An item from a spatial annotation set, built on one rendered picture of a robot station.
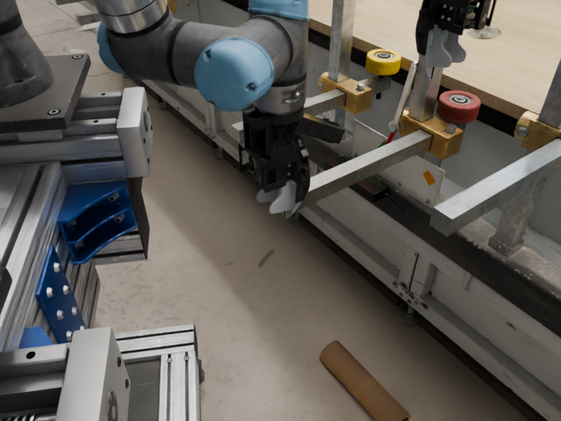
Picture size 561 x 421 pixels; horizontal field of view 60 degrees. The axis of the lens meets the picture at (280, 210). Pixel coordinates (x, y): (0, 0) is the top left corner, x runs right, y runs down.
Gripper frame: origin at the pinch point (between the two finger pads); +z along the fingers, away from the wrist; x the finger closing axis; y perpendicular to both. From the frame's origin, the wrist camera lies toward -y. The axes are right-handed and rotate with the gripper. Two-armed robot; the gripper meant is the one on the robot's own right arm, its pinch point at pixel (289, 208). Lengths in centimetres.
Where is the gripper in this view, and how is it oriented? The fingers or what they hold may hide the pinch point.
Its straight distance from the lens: 82.8
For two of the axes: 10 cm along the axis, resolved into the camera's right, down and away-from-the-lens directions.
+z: 0.0, 7.8, 6.3
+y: -8.1, 3.7, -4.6
